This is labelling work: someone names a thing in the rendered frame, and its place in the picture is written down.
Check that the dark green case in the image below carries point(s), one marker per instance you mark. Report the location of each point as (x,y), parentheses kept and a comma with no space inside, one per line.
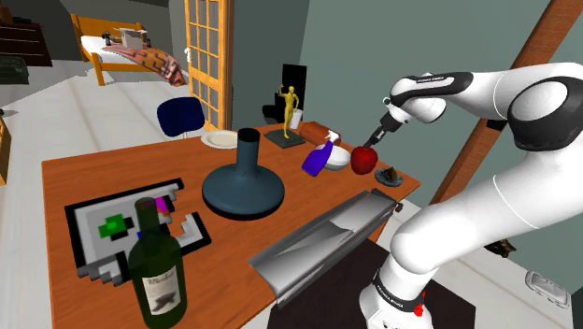
(12,70)

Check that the wooden bed with patterned blanket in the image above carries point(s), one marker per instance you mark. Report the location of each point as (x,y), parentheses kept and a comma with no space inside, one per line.
(136,52)

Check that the green wine bottle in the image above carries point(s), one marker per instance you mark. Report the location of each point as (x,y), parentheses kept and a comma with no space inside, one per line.
(155,255)

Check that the white cup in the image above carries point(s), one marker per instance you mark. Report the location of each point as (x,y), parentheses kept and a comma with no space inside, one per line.
(296,120)

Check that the brown box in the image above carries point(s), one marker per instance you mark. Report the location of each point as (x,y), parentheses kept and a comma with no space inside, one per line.
(313,131)

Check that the small dark blue dish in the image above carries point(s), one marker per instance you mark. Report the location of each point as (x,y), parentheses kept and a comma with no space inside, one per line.
(388,178)

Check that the grey tray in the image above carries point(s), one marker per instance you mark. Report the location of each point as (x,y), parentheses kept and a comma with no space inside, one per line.
(546,287)

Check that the long silver metal tray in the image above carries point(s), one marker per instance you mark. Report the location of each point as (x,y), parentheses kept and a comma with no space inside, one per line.
(319,241)

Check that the blue spray bottle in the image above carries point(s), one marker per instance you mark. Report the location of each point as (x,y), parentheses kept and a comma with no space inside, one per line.
(314,161)

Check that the dark wooden dresser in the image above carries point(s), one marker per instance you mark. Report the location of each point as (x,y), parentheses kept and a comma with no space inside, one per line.
(25,43)

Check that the dark brown lump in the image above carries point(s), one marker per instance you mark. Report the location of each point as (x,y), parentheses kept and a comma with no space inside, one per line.
(500,248)

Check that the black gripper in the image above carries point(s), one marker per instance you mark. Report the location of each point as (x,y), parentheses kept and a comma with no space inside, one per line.
(391,122)

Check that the red apple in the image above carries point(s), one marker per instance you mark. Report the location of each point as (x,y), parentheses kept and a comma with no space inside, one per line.
(363,160)

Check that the wooden door with glass panes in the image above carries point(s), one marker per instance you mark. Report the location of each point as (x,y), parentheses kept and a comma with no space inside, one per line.
(224,54)

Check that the slanted wooden beam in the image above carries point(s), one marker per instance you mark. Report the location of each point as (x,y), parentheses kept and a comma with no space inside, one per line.
(537,41)

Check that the golden figure on dark base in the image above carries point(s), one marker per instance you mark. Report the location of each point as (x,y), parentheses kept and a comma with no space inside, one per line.
(289,107)

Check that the wooden table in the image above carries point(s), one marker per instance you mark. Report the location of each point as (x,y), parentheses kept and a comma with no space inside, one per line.
(136,166)

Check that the white plate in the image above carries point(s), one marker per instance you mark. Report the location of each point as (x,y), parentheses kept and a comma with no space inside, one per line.
(217,139)

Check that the black white pixel picture frame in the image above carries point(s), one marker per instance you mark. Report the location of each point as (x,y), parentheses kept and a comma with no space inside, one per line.
(89,221)

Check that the dark robot stand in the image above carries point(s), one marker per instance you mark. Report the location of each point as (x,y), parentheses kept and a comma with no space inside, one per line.
(328,291)

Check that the black chair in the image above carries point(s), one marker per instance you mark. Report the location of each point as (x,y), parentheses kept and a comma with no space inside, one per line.
(294,75)

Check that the dark blue wide-based vase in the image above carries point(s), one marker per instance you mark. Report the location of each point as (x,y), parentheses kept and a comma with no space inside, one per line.
(243,187)

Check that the white bowl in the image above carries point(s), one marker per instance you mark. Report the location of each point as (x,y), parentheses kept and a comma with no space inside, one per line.
(339,159)

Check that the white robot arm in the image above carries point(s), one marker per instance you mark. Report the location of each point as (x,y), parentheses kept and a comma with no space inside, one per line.
(455,228)

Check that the dark blue chair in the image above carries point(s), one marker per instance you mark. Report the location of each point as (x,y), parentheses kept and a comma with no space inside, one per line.
(180,116)

